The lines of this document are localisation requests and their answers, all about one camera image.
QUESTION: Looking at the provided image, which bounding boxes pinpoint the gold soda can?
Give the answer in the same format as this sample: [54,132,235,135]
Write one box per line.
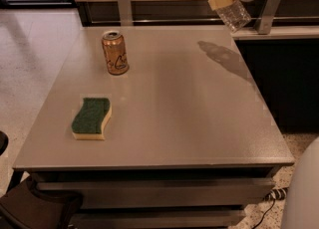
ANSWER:
[102,30,129,75]

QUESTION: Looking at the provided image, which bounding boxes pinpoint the grey side counter ledge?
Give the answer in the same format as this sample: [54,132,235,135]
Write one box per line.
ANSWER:
[232,26,319,41]

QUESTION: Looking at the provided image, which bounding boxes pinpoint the black power cable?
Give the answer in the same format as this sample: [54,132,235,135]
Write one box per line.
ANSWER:
[250,198,277,229]

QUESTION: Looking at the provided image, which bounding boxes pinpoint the green and yellow sponge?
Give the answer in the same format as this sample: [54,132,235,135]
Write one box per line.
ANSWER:
[71,98,112,140]

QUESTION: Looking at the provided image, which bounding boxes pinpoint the dark brown chair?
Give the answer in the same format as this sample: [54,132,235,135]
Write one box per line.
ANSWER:
[0,130,84,229]

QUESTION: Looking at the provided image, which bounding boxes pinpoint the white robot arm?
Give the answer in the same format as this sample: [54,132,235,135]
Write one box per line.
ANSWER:
[207,0,319,229]

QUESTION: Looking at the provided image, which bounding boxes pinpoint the right metal wall bracket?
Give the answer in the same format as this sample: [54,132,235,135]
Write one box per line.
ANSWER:
[254,0,281,35]

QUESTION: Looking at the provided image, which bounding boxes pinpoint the left metal wall bracket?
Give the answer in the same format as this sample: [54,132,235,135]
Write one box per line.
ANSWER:
[117,0,134,26]

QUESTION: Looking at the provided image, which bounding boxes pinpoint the grey table drawer unit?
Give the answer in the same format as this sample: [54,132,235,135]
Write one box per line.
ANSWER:
[34,167,274,229]

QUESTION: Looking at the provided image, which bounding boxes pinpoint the metal wall bracket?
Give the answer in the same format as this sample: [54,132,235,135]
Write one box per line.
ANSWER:
[254,0,281,35]
[117,0,134,26]

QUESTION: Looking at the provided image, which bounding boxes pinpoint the white power strip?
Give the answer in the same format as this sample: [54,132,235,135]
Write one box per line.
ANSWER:
[264,187,288,201]

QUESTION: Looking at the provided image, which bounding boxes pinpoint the clear plastic water bottle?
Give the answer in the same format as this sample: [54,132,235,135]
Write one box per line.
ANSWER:
[207,0,251,33]

